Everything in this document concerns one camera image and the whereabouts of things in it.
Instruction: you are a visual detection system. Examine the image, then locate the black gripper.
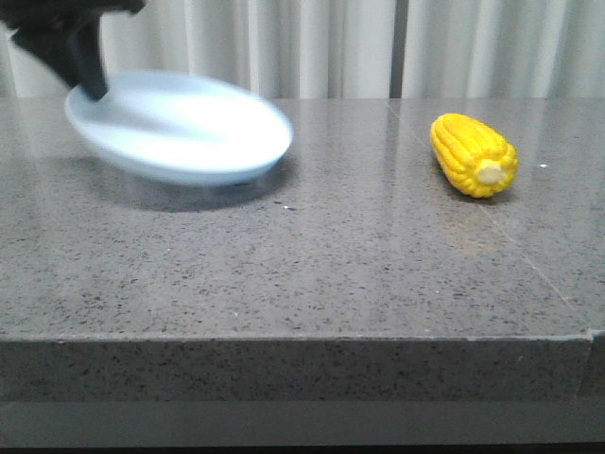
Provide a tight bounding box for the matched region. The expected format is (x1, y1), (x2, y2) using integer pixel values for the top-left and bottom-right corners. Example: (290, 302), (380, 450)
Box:
(1, 0), (145, 100)

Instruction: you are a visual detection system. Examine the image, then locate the light blue round plate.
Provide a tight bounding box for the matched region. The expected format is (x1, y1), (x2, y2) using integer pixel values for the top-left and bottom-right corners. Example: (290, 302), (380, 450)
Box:
(65, 70), (293, 186)

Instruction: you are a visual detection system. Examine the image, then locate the yellow plastic corn cob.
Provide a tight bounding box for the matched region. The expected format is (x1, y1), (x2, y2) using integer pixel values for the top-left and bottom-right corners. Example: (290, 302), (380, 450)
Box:
(430, 113), (518, 199)

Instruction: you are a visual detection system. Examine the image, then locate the white pleated curtain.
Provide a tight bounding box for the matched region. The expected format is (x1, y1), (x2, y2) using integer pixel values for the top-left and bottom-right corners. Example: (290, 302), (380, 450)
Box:
(0, 0), (605, 100)

